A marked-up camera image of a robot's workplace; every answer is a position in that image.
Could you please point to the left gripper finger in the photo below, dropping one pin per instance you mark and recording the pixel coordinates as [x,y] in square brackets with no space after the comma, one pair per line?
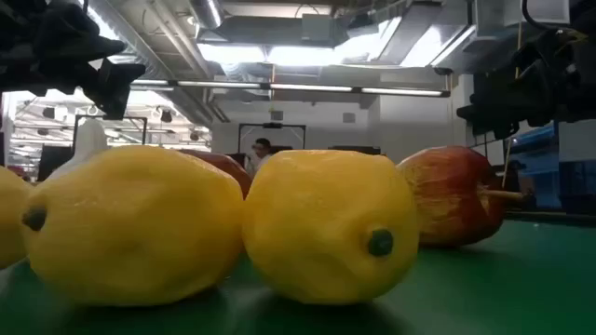
[84,42]
[116,88]

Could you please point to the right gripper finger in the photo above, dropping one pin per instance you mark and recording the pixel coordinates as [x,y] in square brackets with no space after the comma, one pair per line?
[489,122]
[496,88]

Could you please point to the large round white garlic bulb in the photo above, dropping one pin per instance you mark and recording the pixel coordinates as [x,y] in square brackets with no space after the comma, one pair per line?
[88,139]

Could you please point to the red yellow apple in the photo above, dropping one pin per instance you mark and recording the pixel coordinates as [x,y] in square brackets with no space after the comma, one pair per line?
[451,195]

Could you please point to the yellow lemon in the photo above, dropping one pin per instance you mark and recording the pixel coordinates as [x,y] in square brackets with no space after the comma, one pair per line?
[11,218]
[321,223]
[135,223]

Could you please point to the dark red onion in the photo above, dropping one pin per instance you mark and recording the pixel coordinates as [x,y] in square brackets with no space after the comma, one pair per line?
[228,170]

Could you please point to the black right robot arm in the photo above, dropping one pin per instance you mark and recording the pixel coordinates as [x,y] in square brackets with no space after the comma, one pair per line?
[584,14]

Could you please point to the blue plastic container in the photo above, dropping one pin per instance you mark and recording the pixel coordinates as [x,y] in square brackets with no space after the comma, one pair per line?
[535,172]

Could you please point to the black monitor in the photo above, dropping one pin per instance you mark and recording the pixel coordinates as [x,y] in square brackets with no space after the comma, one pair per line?
[51,160]

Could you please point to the black screen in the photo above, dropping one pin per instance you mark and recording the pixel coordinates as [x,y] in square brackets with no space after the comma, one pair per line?
[354,150]

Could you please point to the person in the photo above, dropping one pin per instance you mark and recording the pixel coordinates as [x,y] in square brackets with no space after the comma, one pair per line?
[261,151]

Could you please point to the long ceiling light strip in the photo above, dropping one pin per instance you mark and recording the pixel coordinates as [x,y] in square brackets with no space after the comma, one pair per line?
[307,87]

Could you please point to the silver ventilation duct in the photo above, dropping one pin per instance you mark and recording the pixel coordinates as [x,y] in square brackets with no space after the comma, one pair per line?
[207,11]

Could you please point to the black rectangular frame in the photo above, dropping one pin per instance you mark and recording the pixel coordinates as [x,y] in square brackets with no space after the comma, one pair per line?
[272,125]

